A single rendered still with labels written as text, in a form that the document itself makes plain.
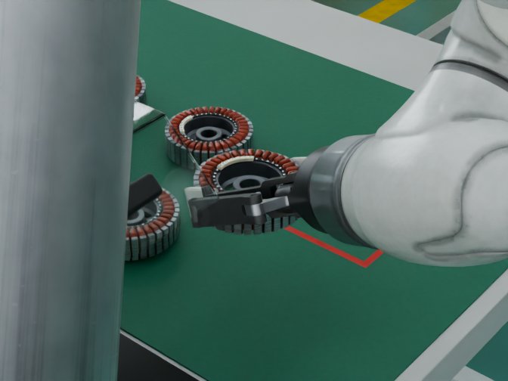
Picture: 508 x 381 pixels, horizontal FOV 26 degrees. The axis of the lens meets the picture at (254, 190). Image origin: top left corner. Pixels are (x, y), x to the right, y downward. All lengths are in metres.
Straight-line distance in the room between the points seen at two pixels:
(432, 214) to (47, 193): 0.51
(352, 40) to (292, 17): 0.12
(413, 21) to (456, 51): 2.69
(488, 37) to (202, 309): 0.50
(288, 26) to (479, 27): 0.95
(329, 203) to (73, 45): 0.62
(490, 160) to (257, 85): 0.87
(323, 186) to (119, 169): 0.60
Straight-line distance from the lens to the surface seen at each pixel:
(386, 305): 1.17
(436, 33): 2.97
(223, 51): 1.64
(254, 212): 0.92
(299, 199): 0.90
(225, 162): 1.10
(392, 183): 0.75
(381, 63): 1.62
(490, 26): 0.78
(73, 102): 0.24
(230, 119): 1.40
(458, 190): 0.71
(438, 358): 1.12
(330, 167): 0.85
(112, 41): 0.25
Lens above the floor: 1.50
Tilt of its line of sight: 34 degrees down
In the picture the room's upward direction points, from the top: straight up
